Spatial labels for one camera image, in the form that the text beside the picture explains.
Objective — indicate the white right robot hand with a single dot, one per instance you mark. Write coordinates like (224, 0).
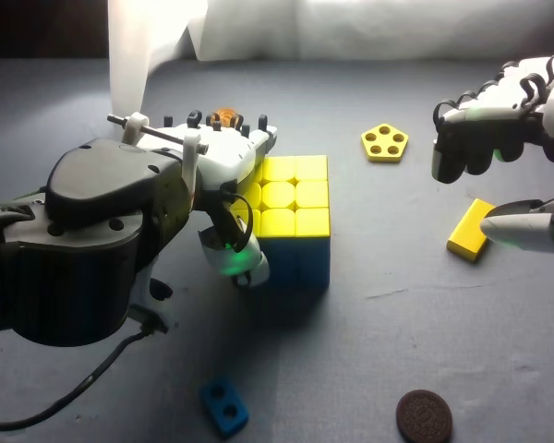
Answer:
(489, 99)

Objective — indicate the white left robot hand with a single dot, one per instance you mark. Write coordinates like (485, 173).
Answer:
(231, 147)

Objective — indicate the large colourful puzzle cube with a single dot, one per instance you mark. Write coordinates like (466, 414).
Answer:
(304, 194)

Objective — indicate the orange swirl cookie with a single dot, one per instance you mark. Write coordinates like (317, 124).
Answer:
(224, 115)

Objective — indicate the yellow pentagon block with holes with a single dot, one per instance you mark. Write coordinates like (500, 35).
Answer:
(384, 141)

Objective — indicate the yellow rectangular block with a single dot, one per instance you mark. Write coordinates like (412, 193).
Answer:
(466, 235)

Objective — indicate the white backdrop sheet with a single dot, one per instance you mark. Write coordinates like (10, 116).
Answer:
(351, 27)

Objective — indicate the grey table cloth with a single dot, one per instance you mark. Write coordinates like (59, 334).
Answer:
(397, 323)

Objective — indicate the blue two-hole rectangular block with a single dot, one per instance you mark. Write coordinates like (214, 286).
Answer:
(211, 402)

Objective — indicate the dark chocolate sandwich cookie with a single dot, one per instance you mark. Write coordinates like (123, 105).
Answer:
(425, 415)

